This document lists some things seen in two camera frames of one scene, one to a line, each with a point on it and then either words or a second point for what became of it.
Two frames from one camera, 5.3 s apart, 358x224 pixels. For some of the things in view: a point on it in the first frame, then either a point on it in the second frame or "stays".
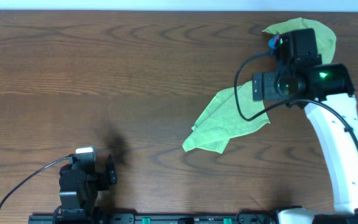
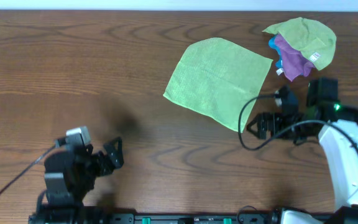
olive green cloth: [326, 40] stays
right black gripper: [257, 86] → [272, 125]
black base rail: [153, 218] stays
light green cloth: [220, 120] → [217, 78]
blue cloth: [271, 43] stays
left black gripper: [105, 179] → [101, 161]
